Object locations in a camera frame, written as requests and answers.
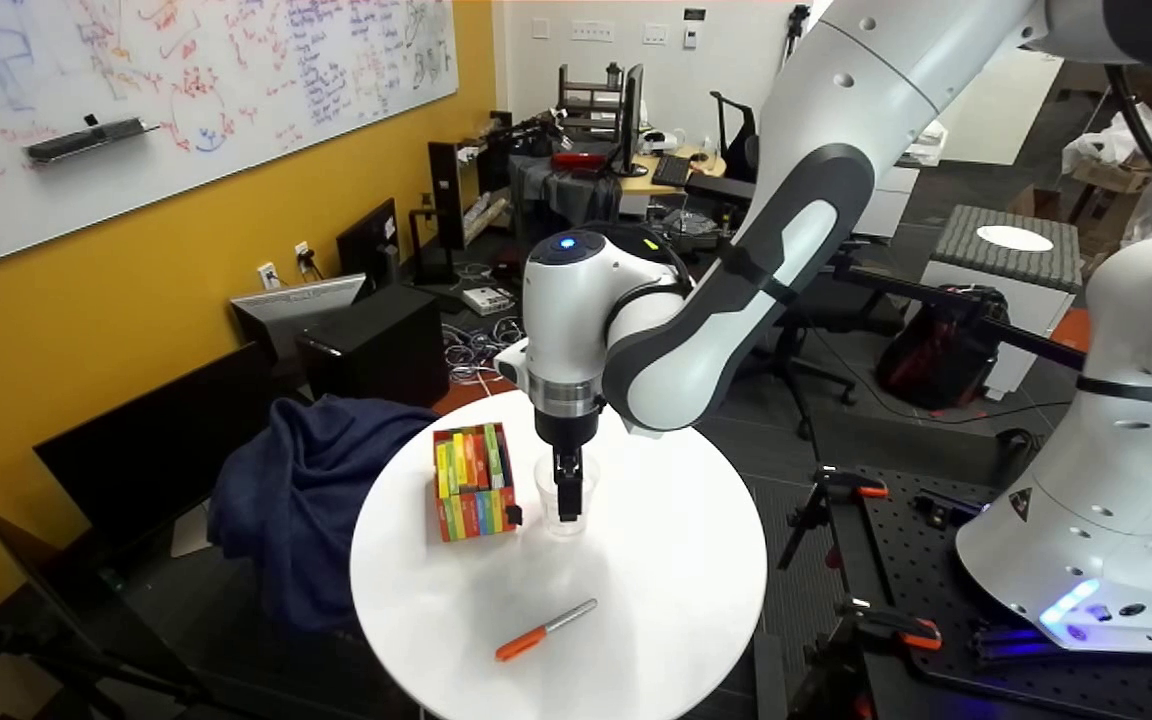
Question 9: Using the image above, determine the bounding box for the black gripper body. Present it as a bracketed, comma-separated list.
[530, 409, 605, 457]

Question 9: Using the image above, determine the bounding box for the orange and grey marker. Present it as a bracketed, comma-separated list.
[493, 590, 605, 668]

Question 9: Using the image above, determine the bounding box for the black cabinet box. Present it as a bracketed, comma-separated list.
[294, 282, 455, 410]

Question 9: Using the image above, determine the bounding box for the dark blue cloth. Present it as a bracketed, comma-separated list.
[205, 391, 439, 647]

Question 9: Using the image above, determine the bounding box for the small black monitor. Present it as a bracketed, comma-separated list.
[331, 194, 402, 292]

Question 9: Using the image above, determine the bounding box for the grey flat monitor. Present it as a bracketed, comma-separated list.
[222, 266, 374, 363]

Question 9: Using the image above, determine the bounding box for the black and red bag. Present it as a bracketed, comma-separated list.
[871, 281, 1017, 410]

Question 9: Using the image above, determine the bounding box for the large black flat monitor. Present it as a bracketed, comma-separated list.
[27, 341, 281, 541]

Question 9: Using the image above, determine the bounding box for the black perforated breadboard table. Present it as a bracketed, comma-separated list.
[812, 493, 1152, 720]

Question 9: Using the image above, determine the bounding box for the grey table with white disc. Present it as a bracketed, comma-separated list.
[930, 198, 1089, 292]

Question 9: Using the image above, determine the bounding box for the whiteboard with writing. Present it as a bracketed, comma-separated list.
[0, 0, 465, 286]

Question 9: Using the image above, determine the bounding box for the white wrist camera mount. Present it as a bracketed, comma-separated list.
[493, 337, 535, 394]

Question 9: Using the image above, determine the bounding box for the black clamp with orange handle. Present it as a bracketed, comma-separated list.
[812, 459, 897, 509]
[834, 596, 951, 658]

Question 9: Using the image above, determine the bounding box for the metal wire shelf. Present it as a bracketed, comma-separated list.
[553, 58, 651, 178]

